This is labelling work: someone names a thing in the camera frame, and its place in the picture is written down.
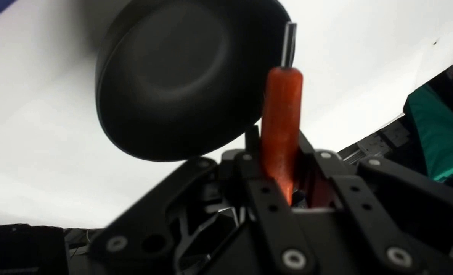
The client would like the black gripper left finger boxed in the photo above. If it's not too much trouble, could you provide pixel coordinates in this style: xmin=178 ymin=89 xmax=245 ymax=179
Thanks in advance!
xmin=91 ymin=128 xmax=318 ymax=275

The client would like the orange handled screwdriver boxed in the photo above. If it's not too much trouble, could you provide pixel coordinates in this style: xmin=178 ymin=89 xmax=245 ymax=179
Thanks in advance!
xmin=261 ymin=21 xmax=304 ymax=203

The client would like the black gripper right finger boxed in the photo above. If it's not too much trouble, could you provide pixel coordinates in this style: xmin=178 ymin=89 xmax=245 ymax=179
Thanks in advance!
xmin=300 ymin=141 xmax=453 ymax=275

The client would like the teal green cloth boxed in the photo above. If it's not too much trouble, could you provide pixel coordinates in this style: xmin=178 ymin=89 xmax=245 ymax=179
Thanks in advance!
xmin=405 ymin=86 xmax=453 ymax=182

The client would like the black bowl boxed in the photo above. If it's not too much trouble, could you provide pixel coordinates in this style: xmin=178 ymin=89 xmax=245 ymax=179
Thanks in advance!
xmin=95 ymin=0 xmax=290 ymax=162

